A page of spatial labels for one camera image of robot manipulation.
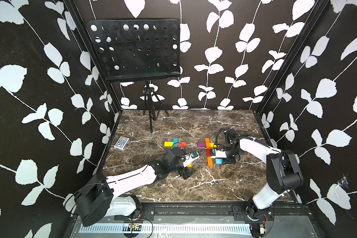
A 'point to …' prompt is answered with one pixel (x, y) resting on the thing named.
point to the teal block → (175, 140)
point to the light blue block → (219, 161)
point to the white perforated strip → (170, 228)
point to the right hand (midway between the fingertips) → (223, 156)
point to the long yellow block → (189, 165)
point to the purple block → (202, 145)
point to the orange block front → (210, 161)
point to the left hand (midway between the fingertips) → (192, 160)
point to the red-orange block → (182, 144)
